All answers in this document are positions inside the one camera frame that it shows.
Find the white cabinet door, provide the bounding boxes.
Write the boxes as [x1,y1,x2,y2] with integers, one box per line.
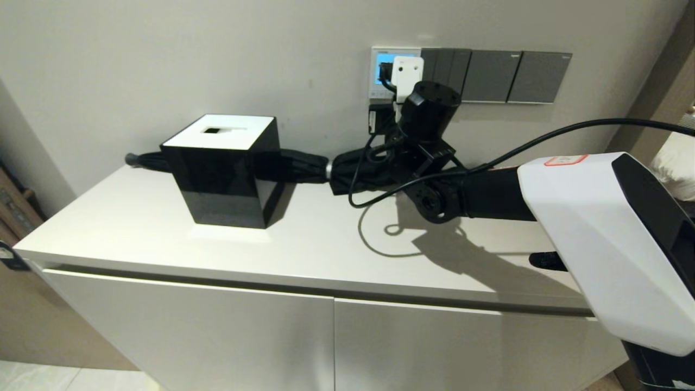
[334,298,629,391]
[41,268,336,391]

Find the black tissue box white lid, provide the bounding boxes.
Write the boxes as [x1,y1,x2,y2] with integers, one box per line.
[160,114,284,230]

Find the black cable adapter block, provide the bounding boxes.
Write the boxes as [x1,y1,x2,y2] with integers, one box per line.
[368,103,395,135]

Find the white wall thermostat panel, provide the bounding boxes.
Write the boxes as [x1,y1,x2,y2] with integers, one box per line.
[369,46,423,100]

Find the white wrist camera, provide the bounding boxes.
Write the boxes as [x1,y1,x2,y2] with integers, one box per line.
[391,56,425,104]

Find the long black cable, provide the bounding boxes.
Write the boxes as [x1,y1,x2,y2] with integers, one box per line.
[348,118,695,209]

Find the white sideboard cabinet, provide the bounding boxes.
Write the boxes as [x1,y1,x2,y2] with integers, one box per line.
[12,163,631,391]

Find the grey single wall switch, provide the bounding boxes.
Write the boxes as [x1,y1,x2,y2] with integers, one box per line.
[508,52,573,104]
[464,50,523,104]

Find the grey triple rocker wall switch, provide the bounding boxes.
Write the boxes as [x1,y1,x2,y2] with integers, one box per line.
[421,48,472,103]

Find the brown wooden door frame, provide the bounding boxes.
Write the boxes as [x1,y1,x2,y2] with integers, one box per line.
[605,0,695,156]

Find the white bed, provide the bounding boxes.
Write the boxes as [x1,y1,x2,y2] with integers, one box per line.
[649,111,695,203]

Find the black folded umbrella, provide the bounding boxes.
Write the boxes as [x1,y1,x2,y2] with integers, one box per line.
[125,146,413,197]

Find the black camera cable plug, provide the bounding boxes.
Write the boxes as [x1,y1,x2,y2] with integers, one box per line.
[378,62,398,93]

